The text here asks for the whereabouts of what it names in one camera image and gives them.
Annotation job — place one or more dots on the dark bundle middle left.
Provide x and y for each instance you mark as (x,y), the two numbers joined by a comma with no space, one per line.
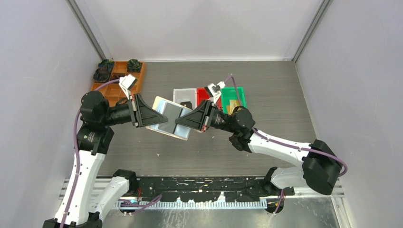
(101,75)

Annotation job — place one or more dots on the dark bundle top right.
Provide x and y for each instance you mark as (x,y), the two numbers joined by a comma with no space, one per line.
(134,66)

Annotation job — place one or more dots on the white plastic bin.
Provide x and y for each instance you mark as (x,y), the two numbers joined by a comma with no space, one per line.
(185,94)

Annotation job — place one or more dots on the dark bundle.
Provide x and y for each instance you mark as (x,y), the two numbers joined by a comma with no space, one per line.
(134,66)
(116,76)
(107,64)
(101,75)

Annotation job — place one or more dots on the black item in white bin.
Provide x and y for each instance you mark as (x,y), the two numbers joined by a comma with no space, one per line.
(187,104)

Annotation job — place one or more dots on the aluminium rail frame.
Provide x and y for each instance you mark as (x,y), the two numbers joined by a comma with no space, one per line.
(220,204)

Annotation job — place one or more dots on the gold card in green bin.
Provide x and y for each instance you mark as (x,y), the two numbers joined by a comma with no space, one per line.
(232,104)

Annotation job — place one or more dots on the dark bundle top left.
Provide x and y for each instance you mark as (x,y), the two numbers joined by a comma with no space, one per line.
(107,64)

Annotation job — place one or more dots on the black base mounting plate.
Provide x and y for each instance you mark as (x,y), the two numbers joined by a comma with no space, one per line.
(202,189)

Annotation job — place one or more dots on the red plastic bin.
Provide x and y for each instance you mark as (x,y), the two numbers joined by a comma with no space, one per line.
(203,95)

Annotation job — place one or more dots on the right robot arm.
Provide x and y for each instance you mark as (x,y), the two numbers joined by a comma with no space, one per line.
(314,164)

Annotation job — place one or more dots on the green plastic bin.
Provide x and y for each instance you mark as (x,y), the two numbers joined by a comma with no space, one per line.
(229,93)

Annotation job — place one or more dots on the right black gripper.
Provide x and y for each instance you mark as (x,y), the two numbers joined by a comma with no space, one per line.
(200,118)

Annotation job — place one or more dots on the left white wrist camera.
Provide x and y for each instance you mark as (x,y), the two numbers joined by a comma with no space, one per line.
(126,83)

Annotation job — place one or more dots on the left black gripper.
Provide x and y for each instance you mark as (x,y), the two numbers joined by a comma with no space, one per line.
(141,114)

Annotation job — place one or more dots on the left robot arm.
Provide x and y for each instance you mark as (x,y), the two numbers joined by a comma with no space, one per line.
(92,141)

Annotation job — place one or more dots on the dark bundle middle centre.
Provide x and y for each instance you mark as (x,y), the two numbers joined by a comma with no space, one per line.
(116,76)

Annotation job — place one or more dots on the black card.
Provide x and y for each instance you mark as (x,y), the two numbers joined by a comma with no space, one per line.
(172,112)

